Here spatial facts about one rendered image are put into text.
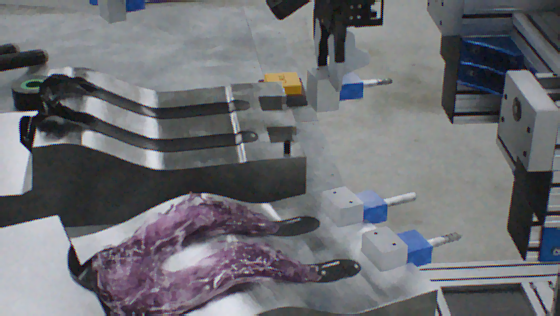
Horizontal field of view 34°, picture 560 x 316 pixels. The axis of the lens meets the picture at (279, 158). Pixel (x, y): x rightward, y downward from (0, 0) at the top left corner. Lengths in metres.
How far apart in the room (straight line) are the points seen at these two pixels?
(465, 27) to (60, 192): 0.80
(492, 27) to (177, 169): 0.70
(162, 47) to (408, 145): 1.51
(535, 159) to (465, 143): 2.03
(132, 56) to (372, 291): 0.94
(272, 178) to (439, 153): 1.94
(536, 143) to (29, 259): 0.66
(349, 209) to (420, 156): 1.99
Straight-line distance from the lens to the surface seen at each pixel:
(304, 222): 1.22
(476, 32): 1.72
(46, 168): 1.29
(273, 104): 1.48
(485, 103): 1.78
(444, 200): 2.94
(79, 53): 1.91
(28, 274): 1.06
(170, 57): 1.87
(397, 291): 1.10
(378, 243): 1.13
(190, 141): 1.36
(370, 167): 3.10
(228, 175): 1.30
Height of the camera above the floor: 1.51
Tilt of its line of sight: 29 degrees down
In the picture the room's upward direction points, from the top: straight up
